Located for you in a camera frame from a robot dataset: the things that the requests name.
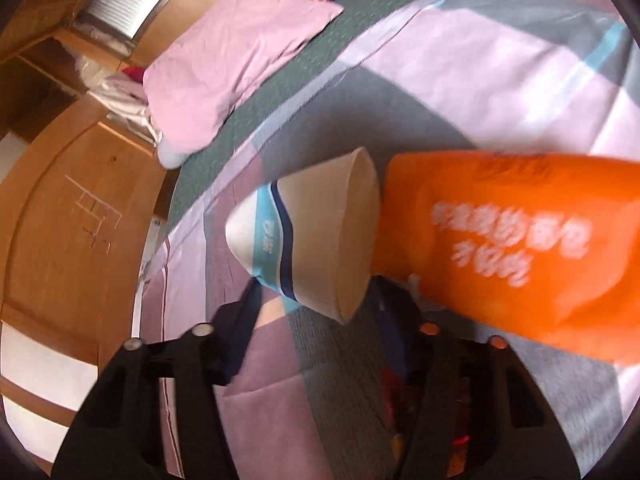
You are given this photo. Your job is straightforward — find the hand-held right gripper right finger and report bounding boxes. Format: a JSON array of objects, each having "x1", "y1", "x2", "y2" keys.
[{"x1": 372, "y1": 277, "x2": 571, "y2": 480}]

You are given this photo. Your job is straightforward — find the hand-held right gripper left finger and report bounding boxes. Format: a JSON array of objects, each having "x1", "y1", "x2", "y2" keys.
[{"x1": 50, "y1": 280, "x2": 263, "y2": 480}]

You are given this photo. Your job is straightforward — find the white and blue paper cup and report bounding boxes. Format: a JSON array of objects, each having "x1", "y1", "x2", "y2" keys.
[{"x1": 225, "y1": 146, "x2": 383, "y2": 325}]

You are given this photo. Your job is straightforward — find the orange bag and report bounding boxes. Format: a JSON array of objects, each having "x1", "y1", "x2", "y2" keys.
[{"x1": 370, "y1": 152, "x2": 640, "y2": 368}]

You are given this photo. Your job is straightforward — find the wooden headboard cabinet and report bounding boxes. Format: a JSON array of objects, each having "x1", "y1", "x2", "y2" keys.
[{"x1": 0, "y1": 10, "x2": 173, "y2": 361}]

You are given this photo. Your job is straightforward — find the pink pillow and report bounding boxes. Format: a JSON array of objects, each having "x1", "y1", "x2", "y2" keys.
[{"x1": 143, "y1": 0, "x2": 345, "y2": 168}]

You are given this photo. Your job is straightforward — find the dark green bed sheet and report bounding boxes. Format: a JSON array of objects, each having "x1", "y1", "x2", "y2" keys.
[{"x1": 162, "y1": 0, "x2": 501, "y2": 241}]

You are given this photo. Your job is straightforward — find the white folded cloth pile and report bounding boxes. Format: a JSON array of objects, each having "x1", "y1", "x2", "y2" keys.
[{"x1": 75, "y1": 55, "x2": 166, "y2": 146}]

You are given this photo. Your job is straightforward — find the plaid quilt cover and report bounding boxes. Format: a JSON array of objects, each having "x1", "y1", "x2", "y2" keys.
[{"x1": 132, "y1": 0, "x2": 640, "y2": 480}]

